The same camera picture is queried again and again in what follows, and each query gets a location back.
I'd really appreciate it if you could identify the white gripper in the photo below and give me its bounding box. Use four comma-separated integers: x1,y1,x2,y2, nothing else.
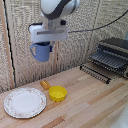
28,22,70,53

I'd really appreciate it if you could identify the cobalt blue cup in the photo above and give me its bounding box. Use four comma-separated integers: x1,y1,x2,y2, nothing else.
29,42,54,63

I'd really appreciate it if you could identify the small orange-brown block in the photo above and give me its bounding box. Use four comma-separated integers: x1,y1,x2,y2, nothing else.
39,79,51,91

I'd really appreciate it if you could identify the yellow bowl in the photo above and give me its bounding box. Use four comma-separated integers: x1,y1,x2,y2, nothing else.
48,85,68,103

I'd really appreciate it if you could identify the white floral rim plate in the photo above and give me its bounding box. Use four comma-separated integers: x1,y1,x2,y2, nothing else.
3,86,48,119

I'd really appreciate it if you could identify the black cable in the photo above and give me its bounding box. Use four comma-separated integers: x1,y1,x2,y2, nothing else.
67,9,128,34

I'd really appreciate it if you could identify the black wire dish rack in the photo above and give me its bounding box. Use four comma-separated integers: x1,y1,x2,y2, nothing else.
79,36,128,85

